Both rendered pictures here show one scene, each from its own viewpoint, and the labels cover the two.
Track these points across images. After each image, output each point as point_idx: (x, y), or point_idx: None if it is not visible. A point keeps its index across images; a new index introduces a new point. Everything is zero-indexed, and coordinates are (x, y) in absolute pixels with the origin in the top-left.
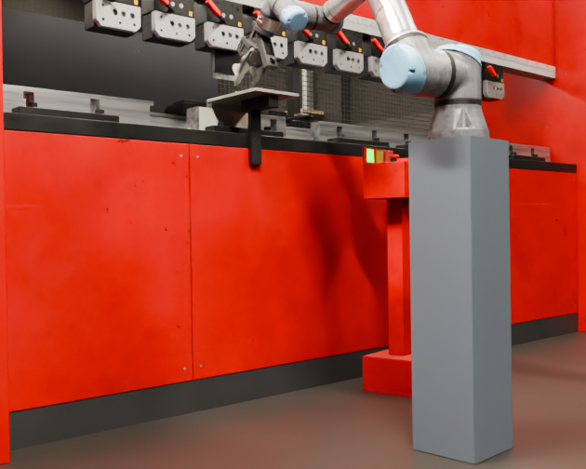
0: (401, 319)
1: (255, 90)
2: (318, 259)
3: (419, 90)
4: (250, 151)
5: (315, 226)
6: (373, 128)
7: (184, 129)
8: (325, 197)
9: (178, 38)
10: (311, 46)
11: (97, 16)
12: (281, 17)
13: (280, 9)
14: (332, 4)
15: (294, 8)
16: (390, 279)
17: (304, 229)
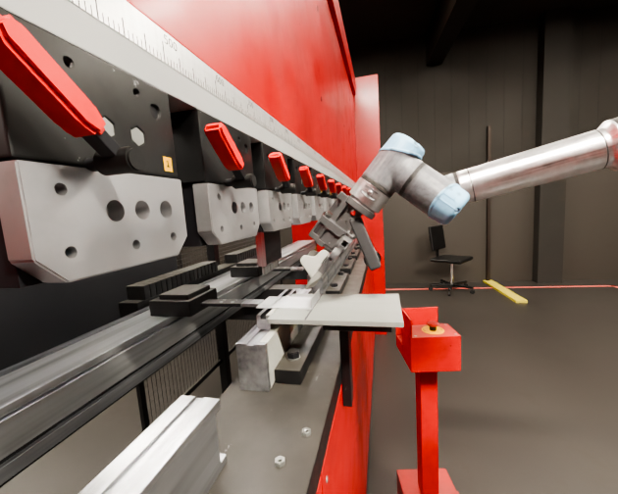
0: (436, 468)
1: (402, 326)
2: (359, 436)
3: None
4: (347, 388)
5: (357, 406)
6: (334, 262)
7: (317, 456)
8: (357, 369)
9: (243, 236)
10: (319, 200)
11: (38, 249)
12: (437, 202)
13: (434, 189)
14: (488, 182)
15: (462, 191)
16: (424, 434)
17: (356, 419)
